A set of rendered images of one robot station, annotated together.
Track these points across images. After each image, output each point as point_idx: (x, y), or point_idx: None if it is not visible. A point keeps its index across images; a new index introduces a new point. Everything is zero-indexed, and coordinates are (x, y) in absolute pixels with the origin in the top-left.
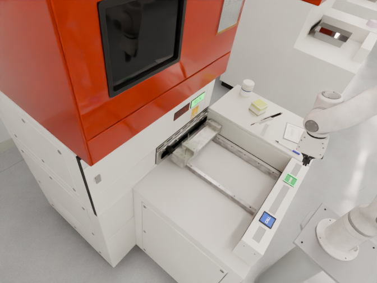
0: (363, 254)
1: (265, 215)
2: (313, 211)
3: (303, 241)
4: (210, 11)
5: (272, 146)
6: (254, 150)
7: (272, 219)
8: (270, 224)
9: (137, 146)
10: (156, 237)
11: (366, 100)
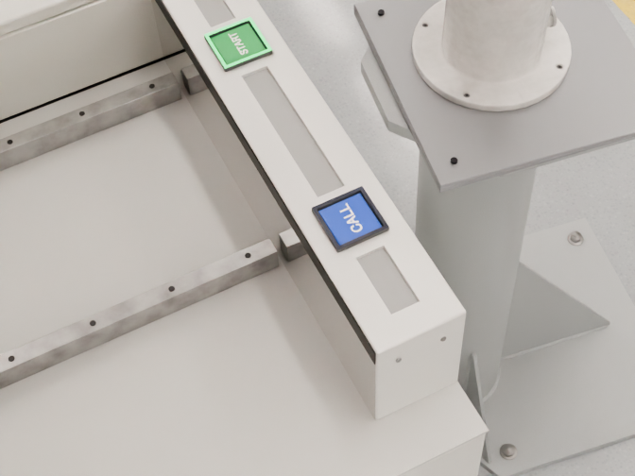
0: (568, 10)
1: (329, 216)
2: (367, 52)
3: (453, 153)
4: None
5: (58, 12)
6: (16, 91)
7: (355, 201)
8: (372, 221)
9: None
10: None
11: None
